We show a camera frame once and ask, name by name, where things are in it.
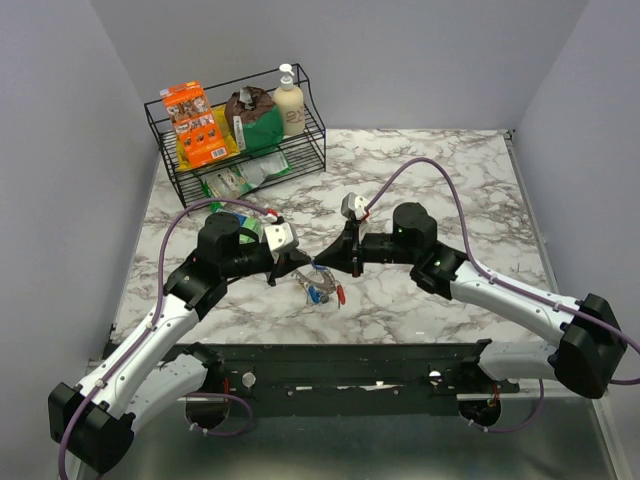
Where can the red key tag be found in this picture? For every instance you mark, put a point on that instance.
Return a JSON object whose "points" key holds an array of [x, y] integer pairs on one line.
{"points": [[341, 296]]}

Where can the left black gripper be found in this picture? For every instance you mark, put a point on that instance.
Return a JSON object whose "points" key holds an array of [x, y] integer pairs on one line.
{"points": [[287, 262]]}

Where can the small blue white box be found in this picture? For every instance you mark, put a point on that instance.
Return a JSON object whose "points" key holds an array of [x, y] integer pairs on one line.
{"points": [[251, 230]]}

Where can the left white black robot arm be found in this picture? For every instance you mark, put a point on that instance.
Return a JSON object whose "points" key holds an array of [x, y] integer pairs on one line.
{"points": [[97, 420]]}

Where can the yellow packet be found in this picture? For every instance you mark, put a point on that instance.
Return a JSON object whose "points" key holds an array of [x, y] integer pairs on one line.
{"points": [[225, 135]]}

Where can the orange product box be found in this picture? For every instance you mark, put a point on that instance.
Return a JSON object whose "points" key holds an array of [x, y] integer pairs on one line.
{"points": [[185, 101]]}

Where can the brown and green bag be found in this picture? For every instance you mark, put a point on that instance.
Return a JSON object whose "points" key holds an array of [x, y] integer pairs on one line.
{"points": [[254, 121]]}

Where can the cream pump lotion bottle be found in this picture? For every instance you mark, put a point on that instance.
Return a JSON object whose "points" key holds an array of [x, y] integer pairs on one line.
{"points": [[289, 99]]}

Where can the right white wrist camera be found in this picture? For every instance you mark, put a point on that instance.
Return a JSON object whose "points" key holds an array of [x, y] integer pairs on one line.
{"points": [[354, 207]]}

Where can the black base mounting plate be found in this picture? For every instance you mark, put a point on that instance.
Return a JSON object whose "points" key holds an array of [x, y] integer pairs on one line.
{"points": [[407, 401]]}

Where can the black wire shelf rack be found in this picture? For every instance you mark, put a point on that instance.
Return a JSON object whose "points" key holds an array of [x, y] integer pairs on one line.
{"points": [[305, 152]]}

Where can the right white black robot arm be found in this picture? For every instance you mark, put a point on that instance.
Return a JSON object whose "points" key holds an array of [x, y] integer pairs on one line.
{"points": [[577, 345]]}

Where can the green white snack pouch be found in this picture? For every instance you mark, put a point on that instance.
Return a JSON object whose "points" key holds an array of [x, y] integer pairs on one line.
{"points": [[239, 179]]}

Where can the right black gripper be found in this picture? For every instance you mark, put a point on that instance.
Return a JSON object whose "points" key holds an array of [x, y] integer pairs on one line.
{"points": [[347, 253]]}

